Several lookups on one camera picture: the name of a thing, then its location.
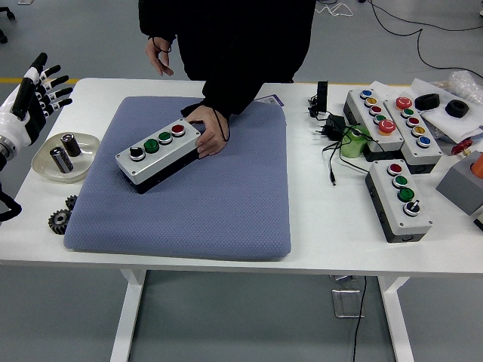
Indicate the person's right hand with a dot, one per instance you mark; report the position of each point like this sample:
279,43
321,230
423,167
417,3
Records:
156,53

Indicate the person's left hand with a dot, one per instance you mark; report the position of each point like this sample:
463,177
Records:
215,135

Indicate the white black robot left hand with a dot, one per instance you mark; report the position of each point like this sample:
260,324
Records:
26,113

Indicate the grey four-button control box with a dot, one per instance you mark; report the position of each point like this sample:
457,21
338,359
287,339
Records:
396,215
158,166

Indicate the person's left forearm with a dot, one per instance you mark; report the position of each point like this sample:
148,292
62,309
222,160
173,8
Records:
230,98

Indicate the five-button box blue button end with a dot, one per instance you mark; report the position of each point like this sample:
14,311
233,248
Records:
368,126

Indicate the five-button box red mushroom end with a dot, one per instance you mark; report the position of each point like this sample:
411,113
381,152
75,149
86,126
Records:
426,152

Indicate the dark metal cylinder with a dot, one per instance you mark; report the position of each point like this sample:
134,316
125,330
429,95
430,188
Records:
71,145
61,160

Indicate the cream shallow dish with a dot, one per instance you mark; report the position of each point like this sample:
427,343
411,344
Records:
42,166

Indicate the purple white card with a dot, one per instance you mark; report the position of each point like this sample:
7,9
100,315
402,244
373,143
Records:
271,101

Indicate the blue-grey textured mat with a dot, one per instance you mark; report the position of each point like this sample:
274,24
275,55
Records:
211,211

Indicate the black chair base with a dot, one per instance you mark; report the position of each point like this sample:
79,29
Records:
3,35

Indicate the person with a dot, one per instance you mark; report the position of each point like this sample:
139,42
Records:
245,37

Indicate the small black gear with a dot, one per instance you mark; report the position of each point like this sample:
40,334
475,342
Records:
71,203

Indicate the large black gear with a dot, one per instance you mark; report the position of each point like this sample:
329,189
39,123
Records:
58,222

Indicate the black upright device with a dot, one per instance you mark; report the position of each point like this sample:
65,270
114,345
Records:
322,96

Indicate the black power adapter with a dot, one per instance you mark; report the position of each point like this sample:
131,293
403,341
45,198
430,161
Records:
335,123

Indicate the green plastic part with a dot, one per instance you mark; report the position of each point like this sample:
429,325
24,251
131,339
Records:
351,147

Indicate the white flat box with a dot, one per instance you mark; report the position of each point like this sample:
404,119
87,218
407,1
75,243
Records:
381,87

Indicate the white table leg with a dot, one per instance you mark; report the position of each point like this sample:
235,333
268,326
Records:
126,320
398,324

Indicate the metal floor plate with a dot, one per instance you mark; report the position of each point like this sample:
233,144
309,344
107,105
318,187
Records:
343,303

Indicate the white paper sheet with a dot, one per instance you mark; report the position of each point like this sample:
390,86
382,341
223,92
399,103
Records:
453,126

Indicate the grey block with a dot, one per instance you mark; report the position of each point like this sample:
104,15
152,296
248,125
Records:
460,188

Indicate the clear plastic bag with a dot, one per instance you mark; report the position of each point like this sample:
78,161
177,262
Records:
462,83

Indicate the orange cylinder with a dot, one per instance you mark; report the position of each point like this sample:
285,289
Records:
477,166

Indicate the white black small box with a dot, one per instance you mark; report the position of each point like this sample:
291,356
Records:
480,221

